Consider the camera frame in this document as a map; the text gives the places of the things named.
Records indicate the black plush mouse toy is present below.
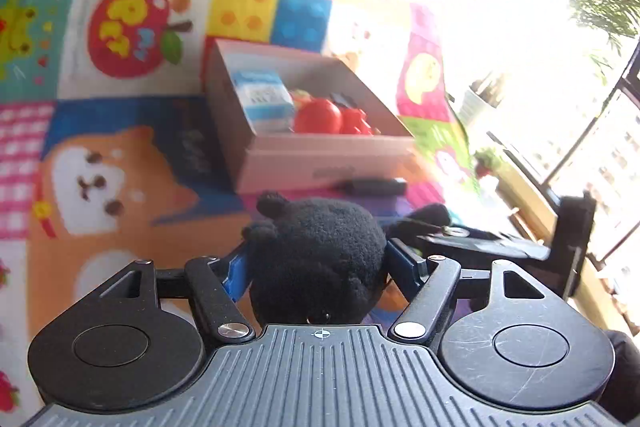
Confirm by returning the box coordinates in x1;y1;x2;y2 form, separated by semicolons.
241;190;454;327

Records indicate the red strawberry toy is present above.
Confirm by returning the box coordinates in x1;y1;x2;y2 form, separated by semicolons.
340;107;381;135

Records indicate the small red potted plant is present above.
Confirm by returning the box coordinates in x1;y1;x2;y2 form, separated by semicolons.
474;148;502;179

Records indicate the pink cardboard box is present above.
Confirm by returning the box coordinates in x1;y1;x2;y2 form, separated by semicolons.
204;39;414;194

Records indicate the colourful cartoon play mat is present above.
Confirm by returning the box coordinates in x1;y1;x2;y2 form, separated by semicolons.
1;0;478;426

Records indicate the blue white tissue pack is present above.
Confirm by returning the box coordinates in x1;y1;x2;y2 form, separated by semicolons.
231;69;296;134

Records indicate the small dark yellow toy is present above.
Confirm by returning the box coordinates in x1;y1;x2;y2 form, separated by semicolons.
330;92;357;108

